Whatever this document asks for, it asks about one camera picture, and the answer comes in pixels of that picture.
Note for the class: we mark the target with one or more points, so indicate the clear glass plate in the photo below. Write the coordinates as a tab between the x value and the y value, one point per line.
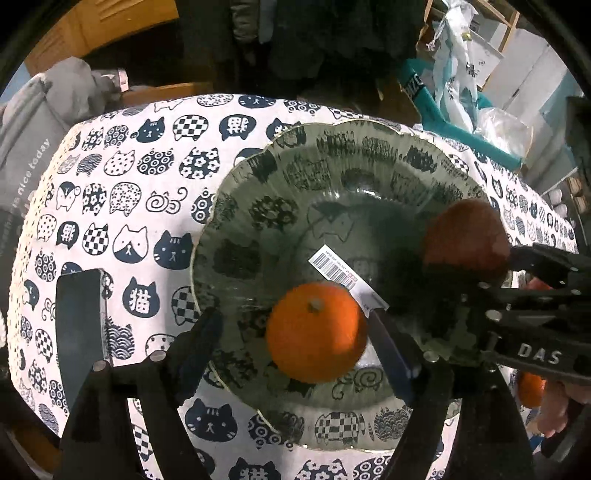
277	221

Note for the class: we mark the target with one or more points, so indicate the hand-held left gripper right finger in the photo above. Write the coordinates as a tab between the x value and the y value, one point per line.
392	355

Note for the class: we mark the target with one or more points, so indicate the dark hanging clothes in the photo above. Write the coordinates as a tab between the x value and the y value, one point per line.
300	41

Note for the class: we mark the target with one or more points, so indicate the wooden cabinet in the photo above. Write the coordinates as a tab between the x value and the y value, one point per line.
92	27

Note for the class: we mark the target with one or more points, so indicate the white cabinet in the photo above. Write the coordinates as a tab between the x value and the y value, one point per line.
531	87

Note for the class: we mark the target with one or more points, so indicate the grey hoodie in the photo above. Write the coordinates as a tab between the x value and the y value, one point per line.
27	138

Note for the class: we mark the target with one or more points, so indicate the black smartphone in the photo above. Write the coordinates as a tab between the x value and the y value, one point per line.
78	323

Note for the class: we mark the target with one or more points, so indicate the person's right hand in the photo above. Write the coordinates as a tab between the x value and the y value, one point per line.
556	408

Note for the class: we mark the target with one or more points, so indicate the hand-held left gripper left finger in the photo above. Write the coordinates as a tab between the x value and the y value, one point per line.
199	344

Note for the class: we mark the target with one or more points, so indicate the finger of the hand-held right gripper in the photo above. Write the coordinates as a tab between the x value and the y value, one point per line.
545	258
521	297

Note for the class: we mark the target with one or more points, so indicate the small orange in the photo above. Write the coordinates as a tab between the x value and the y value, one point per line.
531	390

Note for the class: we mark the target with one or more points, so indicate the cat print tablecloth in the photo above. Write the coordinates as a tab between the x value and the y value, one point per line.
138	207

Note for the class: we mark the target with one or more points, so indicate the large orange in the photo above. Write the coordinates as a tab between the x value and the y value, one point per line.
316	332

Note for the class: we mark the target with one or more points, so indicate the dark orange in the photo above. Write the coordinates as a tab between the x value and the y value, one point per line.
464	240

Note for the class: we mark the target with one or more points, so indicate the teal box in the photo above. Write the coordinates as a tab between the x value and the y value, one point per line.
429	106

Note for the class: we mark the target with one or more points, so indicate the wooden rack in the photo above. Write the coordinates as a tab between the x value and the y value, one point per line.
503	18

